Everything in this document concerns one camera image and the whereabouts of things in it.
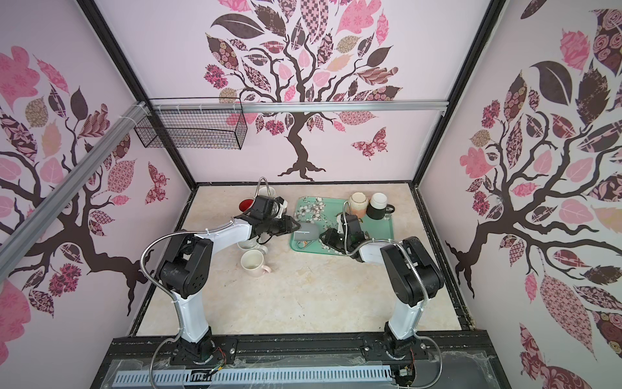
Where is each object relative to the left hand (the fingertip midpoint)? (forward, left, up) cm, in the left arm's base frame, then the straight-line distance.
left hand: (297, 229), depth 95 cm
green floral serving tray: (+15, -12, -7) cm, 20 cm away
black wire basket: (+55, +51, +10) cm, 76 cm away
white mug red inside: (+14, +24, 0) cm, 27 cm away
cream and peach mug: (+11, -26, +2) cm, 29 cm away
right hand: (-1, -10, -2) cm, 11 cm away
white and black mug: (+11, -35, +1) cm, 36 cm away
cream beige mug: (-7, +16, +1) cm, 18 cm away
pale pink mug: (-13, +16, -4) cm, 21 cm away
